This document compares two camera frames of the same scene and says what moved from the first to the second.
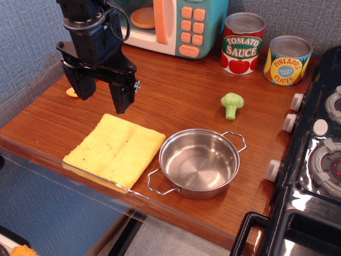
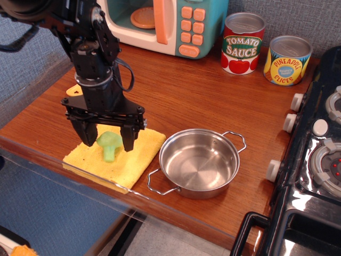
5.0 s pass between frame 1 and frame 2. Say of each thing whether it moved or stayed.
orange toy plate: stayed
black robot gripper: moved
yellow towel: stayed
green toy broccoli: moved
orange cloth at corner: stayed
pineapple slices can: stayed
